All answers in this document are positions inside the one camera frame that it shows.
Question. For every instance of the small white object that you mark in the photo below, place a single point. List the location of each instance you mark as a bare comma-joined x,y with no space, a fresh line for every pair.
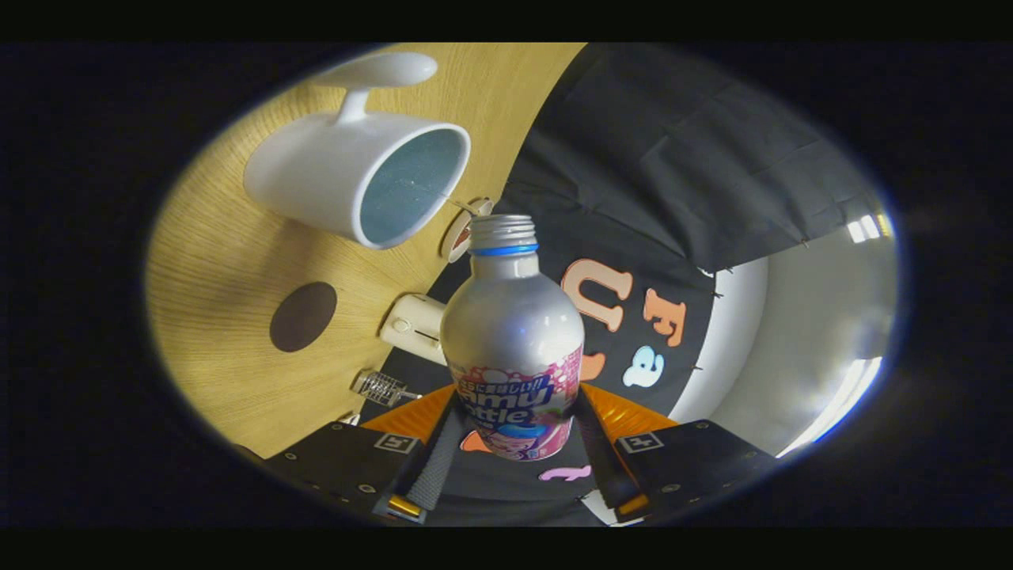
349,418

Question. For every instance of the ceiling light panel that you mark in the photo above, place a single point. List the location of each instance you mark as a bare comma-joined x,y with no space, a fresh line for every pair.
866,228

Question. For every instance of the white cup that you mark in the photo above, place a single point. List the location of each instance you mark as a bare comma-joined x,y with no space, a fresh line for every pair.
316,174

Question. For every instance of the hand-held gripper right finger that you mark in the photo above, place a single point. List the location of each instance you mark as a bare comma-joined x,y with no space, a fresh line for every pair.
605,475

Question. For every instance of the wooden table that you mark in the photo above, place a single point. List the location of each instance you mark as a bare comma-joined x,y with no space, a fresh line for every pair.
221,261

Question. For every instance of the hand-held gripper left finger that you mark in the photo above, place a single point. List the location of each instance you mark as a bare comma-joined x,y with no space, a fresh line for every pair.
435,475

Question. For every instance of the small white plate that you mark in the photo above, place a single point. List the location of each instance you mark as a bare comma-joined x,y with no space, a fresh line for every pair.
454,242

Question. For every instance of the dark brown round coaster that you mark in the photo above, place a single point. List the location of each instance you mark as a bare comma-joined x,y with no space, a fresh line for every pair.
303,317

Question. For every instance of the white toaster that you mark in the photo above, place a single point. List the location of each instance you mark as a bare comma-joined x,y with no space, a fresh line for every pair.
415,324

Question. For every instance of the silver juice bottle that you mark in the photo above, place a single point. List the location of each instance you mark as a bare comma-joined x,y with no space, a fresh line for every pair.
510,317

